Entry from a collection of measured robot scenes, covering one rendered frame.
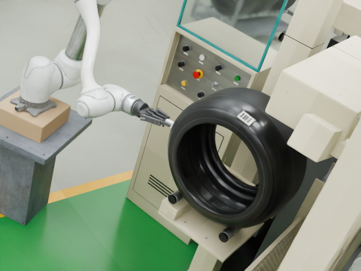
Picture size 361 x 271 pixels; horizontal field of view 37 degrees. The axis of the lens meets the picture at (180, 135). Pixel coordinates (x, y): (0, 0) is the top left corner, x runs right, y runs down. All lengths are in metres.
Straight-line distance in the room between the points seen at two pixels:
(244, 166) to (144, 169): 1.07
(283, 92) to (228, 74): 1.34
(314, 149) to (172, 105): 1.74
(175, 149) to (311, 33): 0.71
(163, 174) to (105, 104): 1.08
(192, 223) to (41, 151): 0.90
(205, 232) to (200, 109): 0.59
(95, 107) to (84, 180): 1.43
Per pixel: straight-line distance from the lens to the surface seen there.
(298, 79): 1.55
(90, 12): 2.51
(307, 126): 1.46
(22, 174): 3.11
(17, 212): 3.30
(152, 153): 3.33
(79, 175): 3.74
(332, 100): 1.52
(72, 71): 2.91
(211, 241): 2.35
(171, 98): 3.11
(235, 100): 2.05
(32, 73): 2.82
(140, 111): 2.38
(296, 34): 2.21
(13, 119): 2.91
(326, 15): 2.16
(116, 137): 4.17
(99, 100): 2.35
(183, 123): 2.14
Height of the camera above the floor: 2.38
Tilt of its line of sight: 33 degrees down
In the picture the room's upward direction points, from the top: 18 degrees clockwise
